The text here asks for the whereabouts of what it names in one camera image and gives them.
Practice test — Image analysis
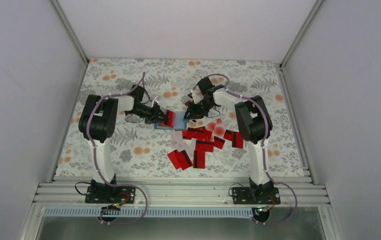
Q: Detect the purple cable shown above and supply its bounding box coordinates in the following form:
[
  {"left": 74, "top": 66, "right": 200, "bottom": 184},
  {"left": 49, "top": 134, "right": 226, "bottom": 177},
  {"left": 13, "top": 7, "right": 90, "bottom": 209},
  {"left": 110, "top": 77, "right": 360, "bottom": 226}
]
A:
[
  {"left": 193, "top": 73, "right": 299, "bottom": 227},
  {"left": 86, "top": 71, "right": 149, "bottom": 226}
]

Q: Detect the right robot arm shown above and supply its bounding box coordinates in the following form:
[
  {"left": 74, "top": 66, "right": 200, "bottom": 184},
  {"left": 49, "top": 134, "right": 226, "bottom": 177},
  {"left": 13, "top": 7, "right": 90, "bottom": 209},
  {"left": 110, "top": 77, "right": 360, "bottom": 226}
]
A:
[{"left": 184, "top": 76, "right": 274, "bottom": 204}]

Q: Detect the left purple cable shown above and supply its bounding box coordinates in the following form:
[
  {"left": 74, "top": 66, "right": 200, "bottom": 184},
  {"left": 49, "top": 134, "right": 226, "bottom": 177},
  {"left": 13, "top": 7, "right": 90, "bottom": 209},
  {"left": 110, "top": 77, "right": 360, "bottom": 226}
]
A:
[{"left": 86, "top": 71, "right": 149, "bottom": 226}]

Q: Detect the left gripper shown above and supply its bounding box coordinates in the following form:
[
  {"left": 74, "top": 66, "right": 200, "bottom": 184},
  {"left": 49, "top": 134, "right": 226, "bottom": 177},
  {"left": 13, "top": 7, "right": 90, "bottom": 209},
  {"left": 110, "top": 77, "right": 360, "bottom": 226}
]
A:
[{"left": 126, "top": 104, "right": 169, "bottom": 124}]

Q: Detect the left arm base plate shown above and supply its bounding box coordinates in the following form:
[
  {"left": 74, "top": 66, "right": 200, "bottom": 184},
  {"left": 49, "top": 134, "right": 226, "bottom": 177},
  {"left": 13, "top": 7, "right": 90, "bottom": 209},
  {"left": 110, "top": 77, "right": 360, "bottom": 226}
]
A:
[{"left": 84, "top": 186, "right": 136, "bottom": 204}]

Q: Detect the teal leather card holder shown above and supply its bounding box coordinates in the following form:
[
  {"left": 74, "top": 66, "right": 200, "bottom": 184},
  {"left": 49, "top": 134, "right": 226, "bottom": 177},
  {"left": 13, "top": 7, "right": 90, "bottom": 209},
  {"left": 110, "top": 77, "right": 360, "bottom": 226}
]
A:
[{"left": 154, "top": 111, "right": 189, "bottom": 131}]

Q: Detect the perforated cable tray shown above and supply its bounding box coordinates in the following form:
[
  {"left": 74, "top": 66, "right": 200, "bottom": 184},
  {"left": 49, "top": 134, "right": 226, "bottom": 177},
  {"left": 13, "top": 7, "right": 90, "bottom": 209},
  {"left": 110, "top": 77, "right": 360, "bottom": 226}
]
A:
[{"left": 42, "top": 206, "right": 253, "bottom": 219}]

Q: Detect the red card right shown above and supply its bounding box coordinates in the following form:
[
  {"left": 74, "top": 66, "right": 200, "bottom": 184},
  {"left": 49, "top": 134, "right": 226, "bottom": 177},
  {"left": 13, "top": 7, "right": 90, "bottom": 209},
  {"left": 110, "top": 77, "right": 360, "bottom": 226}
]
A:
[{"left": 223, "top": 129, "right": 244, "bottom": 149}]

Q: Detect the red card pile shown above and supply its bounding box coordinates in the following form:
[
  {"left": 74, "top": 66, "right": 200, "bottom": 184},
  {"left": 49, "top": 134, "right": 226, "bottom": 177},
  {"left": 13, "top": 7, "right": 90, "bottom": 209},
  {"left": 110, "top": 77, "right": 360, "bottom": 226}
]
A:
[
  {"left": 182, "top": 127, "right": 213, "bottom": 141},
  {"left": 195, "top": 139, "right": 215, "bottom": 153}
]

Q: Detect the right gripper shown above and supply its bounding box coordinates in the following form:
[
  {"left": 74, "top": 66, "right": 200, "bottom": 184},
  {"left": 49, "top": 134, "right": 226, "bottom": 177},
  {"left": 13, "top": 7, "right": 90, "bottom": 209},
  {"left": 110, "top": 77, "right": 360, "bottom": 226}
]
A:
[{"left": 184, "top": 98, "right": 215, "bottom": 120}]

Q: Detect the red card top pile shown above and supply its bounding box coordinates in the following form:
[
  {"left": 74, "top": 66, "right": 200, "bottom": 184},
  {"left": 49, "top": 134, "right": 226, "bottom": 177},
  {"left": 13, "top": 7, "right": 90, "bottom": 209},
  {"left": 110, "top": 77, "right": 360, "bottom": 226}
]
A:
[{"left": 182, "top": 127, "right": 213, "bottom": 141}]

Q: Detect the white card red dot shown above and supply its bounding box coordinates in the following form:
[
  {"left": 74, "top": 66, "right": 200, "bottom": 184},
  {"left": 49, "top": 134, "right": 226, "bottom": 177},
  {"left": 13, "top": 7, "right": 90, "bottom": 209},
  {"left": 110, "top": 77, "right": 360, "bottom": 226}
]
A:
[{"left": 213, "top": 125, "right": 226, "bottom": 138}]

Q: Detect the red card front left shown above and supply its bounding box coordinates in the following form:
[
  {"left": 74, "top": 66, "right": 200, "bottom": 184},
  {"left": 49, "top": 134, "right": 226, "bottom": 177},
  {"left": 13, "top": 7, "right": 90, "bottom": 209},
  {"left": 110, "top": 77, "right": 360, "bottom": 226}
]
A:
[{"left": 167, "top": 150, "right": 193, "bottom": 170}]

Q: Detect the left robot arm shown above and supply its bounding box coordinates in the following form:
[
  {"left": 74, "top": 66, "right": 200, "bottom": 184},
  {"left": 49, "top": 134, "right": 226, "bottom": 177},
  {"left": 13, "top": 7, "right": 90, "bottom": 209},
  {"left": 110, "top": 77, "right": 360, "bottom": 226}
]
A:
[{"left": 78, "top": 84, "right": 175, "bottom": 203}]

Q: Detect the floral table mat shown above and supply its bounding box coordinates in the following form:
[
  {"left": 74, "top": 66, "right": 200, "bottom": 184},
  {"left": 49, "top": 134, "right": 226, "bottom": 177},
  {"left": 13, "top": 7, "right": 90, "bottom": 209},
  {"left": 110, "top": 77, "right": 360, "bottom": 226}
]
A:
[{"left": 55, "top": 58, "right": 304, "bottom": 179}]

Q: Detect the aluminium rail frame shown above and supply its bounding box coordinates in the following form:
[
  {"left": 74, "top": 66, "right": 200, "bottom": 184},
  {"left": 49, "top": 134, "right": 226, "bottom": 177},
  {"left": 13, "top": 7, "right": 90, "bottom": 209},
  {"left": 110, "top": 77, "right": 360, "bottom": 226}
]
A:
[{"left": 32, "top": 176, "right": 331, "bottom": 207}]

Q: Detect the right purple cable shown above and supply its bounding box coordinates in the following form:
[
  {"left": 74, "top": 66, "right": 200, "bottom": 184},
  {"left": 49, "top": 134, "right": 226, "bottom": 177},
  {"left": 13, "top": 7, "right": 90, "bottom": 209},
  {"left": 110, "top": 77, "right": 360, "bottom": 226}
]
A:
[{"left": 193, "top": 73, "right": 299, "bottom": 227}]

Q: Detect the red card front middle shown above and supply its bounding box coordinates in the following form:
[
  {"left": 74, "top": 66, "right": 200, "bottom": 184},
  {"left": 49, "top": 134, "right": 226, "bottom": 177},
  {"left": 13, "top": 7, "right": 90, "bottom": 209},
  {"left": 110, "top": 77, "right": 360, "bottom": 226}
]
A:
[{"left": 193, "top": 150, "right": 206, "bottom": 169}]

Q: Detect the red card centre pile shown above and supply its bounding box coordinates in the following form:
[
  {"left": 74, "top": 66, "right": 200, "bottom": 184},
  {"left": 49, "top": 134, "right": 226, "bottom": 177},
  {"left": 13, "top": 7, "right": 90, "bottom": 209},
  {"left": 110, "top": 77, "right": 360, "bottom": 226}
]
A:
[{"left": 195, "top": 139, "right": 215, "bottom": 153}]

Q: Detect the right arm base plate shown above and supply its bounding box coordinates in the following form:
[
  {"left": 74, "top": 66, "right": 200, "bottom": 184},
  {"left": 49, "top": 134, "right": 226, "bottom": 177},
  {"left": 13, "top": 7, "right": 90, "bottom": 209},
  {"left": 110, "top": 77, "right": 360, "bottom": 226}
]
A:
[{"left": 231, "top": 186, "right": 281, "bottom": 206}]

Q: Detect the white april card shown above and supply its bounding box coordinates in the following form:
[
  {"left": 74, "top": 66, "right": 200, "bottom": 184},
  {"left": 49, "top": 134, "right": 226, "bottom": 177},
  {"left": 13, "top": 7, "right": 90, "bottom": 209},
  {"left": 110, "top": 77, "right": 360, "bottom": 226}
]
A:
[{"left": 170, "top": 130, "right": 189, "bottom": 152}]

